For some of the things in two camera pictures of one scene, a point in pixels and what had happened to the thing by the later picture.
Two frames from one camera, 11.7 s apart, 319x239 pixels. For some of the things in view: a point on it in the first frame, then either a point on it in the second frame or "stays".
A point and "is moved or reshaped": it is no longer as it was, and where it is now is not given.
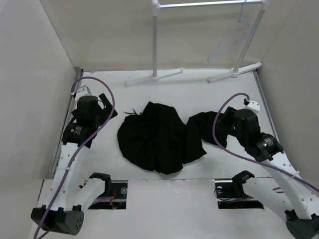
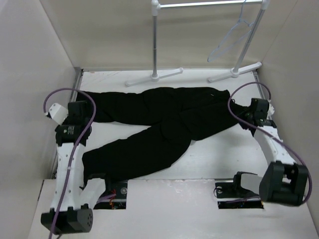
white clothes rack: [236, 72] stays
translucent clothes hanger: [240, 29] stays
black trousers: [159, 139] is moved or reshaped
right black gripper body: [231, 126] to [246, 114]
